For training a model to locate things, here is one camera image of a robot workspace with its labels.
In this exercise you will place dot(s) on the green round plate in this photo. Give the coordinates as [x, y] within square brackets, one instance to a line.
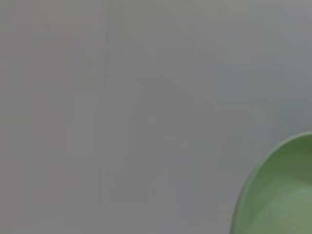
[280, 195]

